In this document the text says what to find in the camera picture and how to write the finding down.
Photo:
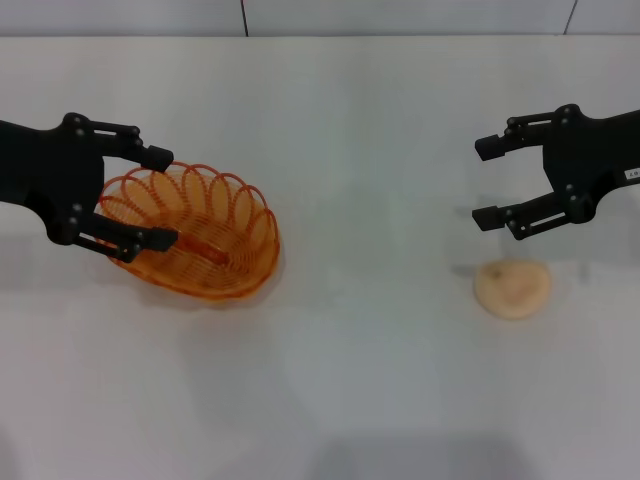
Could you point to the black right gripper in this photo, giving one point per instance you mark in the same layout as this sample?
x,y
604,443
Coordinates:
x,y
585,155

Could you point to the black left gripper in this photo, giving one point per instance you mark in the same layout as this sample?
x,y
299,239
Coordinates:
x,y
50,170

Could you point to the orange woven plastic basket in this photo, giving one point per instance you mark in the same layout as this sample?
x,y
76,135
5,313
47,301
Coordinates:
x,y
220,235

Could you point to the round beige bread bun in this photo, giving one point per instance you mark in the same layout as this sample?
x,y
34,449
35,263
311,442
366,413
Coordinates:
x,y
512,290

